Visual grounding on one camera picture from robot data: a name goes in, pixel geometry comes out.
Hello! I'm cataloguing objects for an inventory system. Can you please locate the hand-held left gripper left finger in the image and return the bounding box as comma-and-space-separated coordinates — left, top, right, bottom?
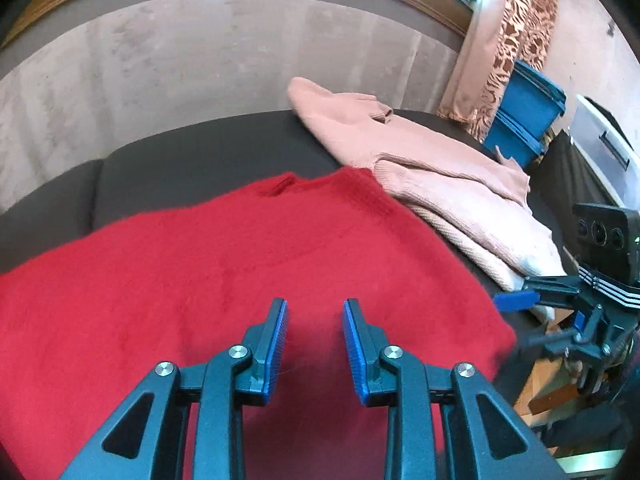
57, 298, 291, 480

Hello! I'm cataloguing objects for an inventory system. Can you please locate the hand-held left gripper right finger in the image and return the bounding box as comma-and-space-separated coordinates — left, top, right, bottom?
341, 298, 563, 480

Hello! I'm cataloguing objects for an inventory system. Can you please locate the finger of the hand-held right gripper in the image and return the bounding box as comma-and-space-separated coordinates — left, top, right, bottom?
517, 305, 621, 396
492, 274, 588, 313

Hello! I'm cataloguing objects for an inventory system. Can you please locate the red knit sweater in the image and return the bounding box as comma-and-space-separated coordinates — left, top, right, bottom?
0, 167, 518, 480

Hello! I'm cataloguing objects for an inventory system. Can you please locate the pink knit sweater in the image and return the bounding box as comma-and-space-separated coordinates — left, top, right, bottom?
287, 76, 568, 321

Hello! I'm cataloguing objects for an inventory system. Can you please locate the black bag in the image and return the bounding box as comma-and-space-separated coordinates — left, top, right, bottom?
532, 130, 626, 261

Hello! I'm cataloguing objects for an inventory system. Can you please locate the clear plastic storage box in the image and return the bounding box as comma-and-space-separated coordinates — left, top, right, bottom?
570, 94, 640, 196

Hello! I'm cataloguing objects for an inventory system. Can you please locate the dark garment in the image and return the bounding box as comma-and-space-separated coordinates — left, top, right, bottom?
582, 97, 640, 141

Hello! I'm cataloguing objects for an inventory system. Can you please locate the blue storage box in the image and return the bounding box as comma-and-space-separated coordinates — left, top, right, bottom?
482, 110, 548, 168
500, 60, 567, 138

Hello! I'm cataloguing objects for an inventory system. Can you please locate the brown patterned curtain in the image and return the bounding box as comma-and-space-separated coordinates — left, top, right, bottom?
437, 0, 558, 143

